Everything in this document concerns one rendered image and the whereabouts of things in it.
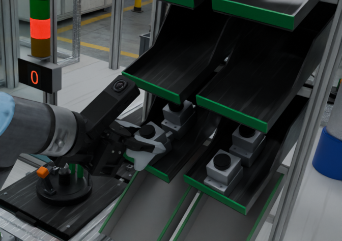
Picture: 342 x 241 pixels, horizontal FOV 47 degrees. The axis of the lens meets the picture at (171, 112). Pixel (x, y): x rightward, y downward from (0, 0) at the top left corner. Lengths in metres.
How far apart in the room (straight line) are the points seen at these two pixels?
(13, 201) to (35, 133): 0.52
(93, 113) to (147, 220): 0.33
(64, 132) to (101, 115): 0.07
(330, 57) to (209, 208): 0.39
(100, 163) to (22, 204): 0.42
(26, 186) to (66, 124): 0.53
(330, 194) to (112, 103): 1.00
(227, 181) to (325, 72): 0.24
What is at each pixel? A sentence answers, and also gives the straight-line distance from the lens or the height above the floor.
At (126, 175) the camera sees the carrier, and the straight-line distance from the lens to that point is 1.13.
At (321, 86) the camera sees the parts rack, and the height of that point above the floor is 1.40.
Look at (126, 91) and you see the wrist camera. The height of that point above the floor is 1.37.
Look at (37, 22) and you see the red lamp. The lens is 1.09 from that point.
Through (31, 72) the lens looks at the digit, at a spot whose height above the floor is 1.21.
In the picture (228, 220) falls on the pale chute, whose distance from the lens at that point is 0.84.
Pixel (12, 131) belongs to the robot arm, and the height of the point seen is 1.36.
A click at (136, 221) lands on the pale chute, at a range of 0.89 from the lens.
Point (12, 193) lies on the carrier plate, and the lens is 1.08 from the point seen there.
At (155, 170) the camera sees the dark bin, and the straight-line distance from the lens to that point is 0.74.
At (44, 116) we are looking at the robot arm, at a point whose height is 1.36.
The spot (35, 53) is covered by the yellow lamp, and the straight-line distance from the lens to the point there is 1.11.
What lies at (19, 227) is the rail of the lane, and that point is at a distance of 1.00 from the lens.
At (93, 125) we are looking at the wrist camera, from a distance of 0.62.
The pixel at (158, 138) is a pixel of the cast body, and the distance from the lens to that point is 0.74.
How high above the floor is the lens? 1.62
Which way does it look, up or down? 25 degrees down
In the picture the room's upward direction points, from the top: 8 degrees clockwise
